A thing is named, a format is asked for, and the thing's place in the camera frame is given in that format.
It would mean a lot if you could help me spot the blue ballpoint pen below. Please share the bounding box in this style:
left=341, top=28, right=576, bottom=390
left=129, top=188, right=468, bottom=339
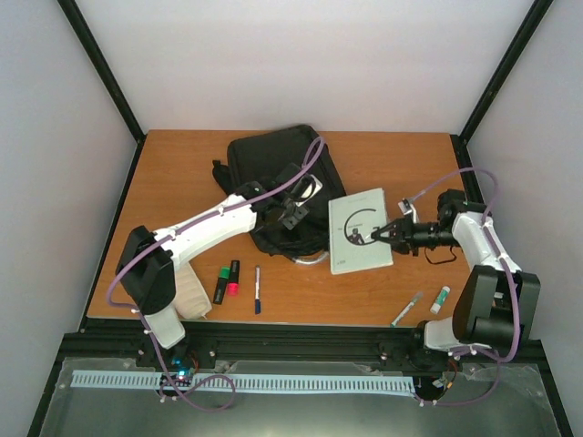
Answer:
left=254, top=265, right=261, bottom=315

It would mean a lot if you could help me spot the green highlighter marker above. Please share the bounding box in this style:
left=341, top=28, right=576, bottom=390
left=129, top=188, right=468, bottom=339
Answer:
left=212, top=267, right=230, bottom=305

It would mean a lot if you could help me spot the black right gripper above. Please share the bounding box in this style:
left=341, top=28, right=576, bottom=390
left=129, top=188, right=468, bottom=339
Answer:
left=373, top=213, right=460, bottom=257

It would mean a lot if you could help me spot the black student backpack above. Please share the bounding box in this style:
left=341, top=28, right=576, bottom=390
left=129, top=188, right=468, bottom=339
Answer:
left=212, top=124, right=346, bottom=266

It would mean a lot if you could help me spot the pink highlighter marker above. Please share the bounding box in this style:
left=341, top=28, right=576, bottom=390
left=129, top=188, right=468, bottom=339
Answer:
left=227, top=259, right=240, bottom=296

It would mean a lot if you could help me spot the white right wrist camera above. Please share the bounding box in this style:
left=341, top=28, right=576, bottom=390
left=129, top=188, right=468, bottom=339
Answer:
left=398, top=198, right=419, bottom=224

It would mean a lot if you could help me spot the black frame post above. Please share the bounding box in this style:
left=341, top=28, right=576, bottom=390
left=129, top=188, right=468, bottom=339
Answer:
left=457, top=0, right=555, bottom=142
left=56, top=0, right=147, bottom=145

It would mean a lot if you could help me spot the grey paperback book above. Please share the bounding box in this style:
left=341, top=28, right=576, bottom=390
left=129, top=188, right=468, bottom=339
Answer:
left=328, top=188, right=394, bottom=275

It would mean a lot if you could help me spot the beige pencil case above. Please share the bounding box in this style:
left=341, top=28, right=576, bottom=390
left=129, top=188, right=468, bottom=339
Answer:
left=174, top=263, right=211, bottom=320

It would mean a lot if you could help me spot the light blue cable duct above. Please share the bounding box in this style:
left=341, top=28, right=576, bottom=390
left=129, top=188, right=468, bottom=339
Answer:
left=70, top=370, right=415, bottom=397

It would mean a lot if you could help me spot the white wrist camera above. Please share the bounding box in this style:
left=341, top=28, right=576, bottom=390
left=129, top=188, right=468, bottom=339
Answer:
left=291, top=174, right=322, bottom=205
left=398, top=198, right=419, bottom=224

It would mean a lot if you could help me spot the black right frame post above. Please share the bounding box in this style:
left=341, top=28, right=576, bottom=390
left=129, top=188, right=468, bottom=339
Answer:
left=457, top=0, right=555, bottom=142

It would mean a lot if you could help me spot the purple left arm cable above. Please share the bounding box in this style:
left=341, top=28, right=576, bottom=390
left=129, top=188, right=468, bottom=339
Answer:
left=105, top=135, right=327, bottom=410

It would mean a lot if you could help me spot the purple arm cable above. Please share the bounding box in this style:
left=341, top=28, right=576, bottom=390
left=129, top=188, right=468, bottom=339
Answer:
left=407, top=168, right=523, bottom=407
left=105, top=135, right=327, bottom=410

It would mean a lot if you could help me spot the black left frame post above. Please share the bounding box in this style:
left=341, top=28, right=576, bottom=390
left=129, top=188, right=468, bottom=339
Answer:
left=56, top=0, right=147, bottom=145

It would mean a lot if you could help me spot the grey whiteboard marker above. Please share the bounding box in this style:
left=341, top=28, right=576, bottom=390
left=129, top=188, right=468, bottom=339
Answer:
left=390, top=291, right=424, bottom=328

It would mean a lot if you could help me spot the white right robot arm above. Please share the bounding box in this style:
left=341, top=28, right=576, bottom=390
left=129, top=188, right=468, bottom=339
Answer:
left=371, top=189, right=541, bottom=363

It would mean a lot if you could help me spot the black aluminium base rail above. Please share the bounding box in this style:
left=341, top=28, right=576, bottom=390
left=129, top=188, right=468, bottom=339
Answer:
left=58, top=318, right=546, bottom=379

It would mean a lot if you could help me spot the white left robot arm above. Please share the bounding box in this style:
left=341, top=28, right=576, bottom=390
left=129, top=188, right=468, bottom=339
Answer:
left=107, top=165, right=321, bottom=367

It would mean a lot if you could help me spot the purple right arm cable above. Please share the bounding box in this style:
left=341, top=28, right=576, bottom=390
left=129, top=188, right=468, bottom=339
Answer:
left=407, top=168, right=523, bottom=407

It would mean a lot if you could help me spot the white glue stick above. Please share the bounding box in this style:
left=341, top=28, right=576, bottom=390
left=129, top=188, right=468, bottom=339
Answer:
left=430, top=286, right=451, bottom=315

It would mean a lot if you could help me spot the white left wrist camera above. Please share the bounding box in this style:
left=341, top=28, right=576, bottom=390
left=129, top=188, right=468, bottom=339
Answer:
left=291, top=174, right=322, bottom=205

